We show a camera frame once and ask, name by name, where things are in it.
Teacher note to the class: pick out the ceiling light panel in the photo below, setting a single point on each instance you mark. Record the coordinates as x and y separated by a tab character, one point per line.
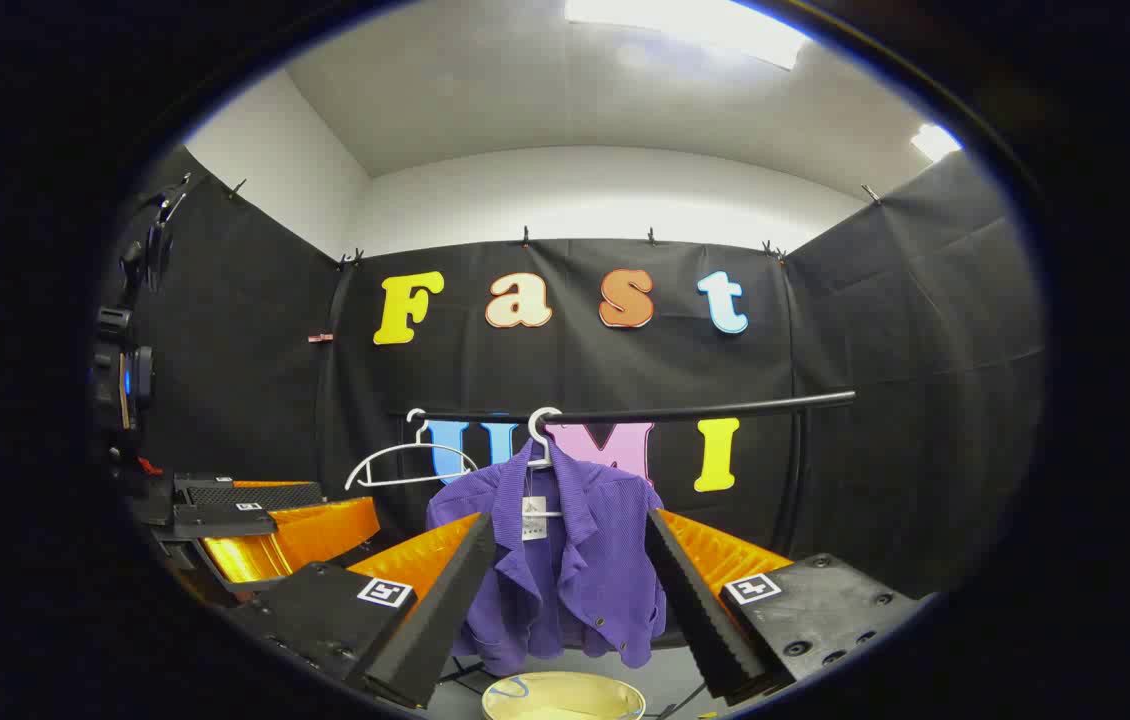
695	25
935	142

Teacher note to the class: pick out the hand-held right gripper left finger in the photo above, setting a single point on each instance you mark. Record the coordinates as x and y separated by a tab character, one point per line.
445	610

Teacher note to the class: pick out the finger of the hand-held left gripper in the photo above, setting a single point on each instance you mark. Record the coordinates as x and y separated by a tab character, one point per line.
225	520
305	535

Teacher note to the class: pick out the white plastic hanger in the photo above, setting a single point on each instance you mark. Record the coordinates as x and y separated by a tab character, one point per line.
532	425
412	447

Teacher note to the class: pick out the white paper garment tag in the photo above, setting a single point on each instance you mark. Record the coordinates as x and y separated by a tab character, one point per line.
534	520

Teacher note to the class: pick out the black clothes rack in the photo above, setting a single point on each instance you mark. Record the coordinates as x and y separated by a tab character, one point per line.
725	407

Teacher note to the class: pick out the cream round laundry hamper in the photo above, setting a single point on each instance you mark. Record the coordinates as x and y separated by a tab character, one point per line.
565	692

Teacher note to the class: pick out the purple ribbed jacket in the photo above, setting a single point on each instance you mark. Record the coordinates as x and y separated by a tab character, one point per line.
595	560

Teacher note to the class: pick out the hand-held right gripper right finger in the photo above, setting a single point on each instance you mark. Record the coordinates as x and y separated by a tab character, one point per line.
700	610

